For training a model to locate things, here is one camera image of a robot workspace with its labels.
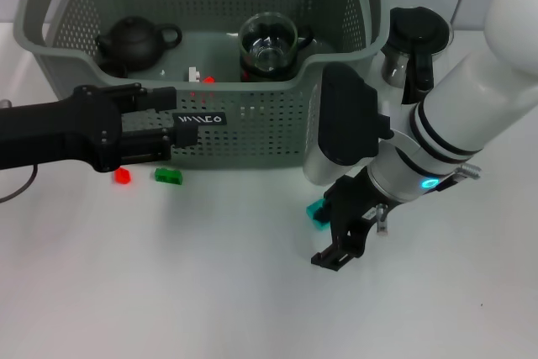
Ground glass coffee pot black handle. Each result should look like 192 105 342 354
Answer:
380 6 454 106

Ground right gripper cable silver plugs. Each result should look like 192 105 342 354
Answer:
375 163 483 237

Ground glass teacup black holder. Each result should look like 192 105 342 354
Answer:
296 29 315 51
240 62 298 82
239 13 299 74

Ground teal square toy brick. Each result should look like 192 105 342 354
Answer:
305 201 331 230

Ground grey perforated plastic storage bin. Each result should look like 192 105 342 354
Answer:
14 0 390 169

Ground right wrist camera housing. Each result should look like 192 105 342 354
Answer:
302 63 395 187

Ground green toy brick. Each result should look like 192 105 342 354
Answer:
154 167 184 185

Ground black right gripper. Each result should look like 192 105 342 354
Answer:
310 167 395 272

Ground black clay teapot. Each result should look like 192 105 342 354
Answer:
95 16 183 74

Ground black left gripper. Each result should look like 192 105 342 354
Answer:
0 85 199 174

